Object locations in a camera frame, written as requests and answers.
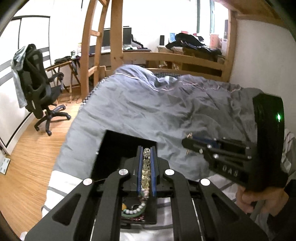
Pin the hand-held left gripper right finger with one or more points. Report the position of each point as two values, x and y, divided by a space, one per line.
153 166

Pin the computer desk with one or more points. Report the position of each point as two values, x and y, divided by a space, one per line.
143 49

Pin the person's right forearm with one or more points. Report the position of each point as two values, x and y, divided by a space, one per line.
286 208

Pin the checkered bed sheet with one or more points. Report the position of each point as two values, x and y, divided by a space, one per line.
166 75

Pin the black speaker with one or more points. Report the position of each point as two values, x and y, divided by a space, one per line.
162 40

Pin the grey duvet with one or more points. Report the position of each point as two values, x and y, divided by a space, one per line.
138 104

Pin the black office chair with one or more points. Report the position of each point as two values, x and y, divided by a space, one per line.
34 76

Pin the white flat object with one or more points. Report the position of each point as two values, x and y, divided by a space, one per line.
4 165

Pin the wooden ladder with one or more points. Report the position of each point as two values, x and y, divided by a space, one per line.
96 33

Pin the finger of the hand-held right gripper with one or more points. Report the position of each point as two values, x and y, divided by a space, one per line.
208 151
231 143

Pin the black bag on desk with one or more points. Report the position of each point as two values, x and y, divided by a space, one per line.
189 39

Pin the person's right hand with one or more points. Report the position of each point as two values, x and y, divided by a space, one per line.
247 199

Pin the white grey striped blanket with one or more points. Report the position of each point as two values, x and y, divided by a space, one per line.
57 185

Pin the black computer monitor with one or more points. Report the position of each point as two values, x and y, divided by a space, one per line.
127 36

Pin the wooden bunk bed frame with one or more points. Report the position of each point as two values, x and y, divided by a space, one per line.
161 56

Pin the light blue garment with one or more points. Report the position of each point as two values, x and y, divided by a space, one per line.
18 69

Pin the window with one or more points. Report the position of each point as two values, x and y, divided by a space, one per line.
217 18

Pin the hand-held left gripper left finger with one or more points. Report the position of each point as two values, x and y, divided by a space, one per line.
139 166

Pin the wooden folding table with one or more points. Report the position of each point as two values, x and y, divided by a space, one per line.
57 66

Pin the black rectangular box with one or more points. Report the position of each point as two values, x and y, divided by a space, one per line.
115 143

